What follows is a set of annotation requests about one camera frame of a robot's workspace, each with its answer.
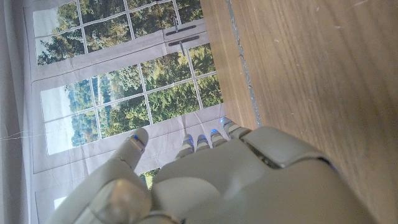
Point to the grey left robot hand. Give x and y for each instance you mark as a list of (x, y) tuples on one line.
[(236, 183)]

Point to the printed window backdrop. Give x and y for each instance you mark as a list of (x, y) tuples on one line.
[(118, 77)]

